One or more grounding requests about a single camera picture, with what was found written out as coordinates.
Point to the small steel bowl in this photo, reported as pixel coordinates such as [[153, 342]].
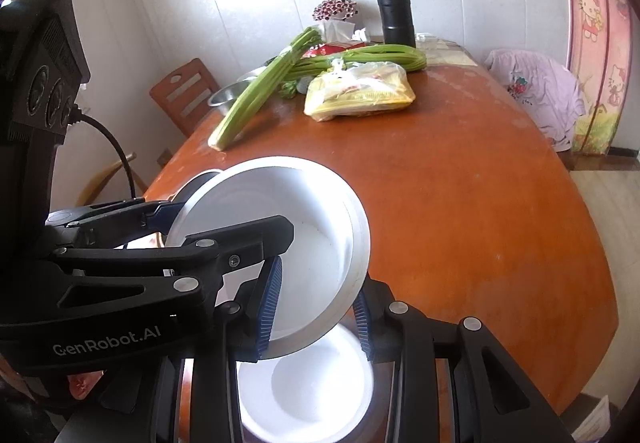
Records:
[[227, 95]]

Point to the wall socket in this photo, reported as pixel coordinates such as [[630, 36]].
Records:
[[163, 158]]

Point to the brown slatted wooden chair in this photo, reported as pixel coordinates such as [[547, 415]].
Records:
[[185, 98]]

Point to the long celery bunch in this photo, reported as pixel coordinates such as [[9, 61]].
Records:
[[260, 88]]

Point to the beaded bouquet ornament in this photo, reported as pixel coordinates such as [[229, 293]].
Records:
[[335, 9]]

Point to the pink garment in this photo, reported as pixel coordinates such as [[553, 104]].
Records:
[[535, 93]]

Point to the white paper sheet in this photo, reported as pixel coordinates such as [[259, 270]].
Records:
[[592, 420]]

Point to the black thermos flask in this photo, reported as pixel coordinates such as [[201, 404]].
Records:
[[396, 18]]

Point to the tissue box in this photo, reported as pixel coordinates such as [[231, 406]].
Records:
[[340, 35]]

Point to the short celery bunch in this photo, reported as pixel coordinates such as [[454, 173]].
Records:
[[380, 55]]

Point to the red paper noodle bowl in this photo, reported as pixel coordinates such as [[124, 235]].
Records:
[[310, 233], [310, 388]]

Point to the pink cartoon cat curtain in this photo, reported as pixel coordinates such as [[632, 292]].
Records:
[[600, 48]]

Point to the yellow plastic food bag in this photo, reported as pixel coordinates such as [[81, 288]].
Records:
[[360, 93]]

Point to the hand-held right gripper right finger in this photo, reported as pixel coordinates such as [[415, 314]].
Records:
[[362, 323]]

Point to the light wooden armchair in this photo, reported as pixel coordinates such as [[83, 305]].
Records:
[[100, 183]]

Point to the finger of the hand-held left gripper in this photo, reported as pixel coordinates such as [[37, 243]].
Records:
[[240, 235], [115, 218]]

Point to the patterned cloth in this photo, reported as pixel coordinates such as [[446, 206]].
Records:
[[450, 53]]

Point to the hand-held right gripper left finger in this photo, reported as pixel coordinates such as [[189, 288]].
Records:
[[267, 308]]

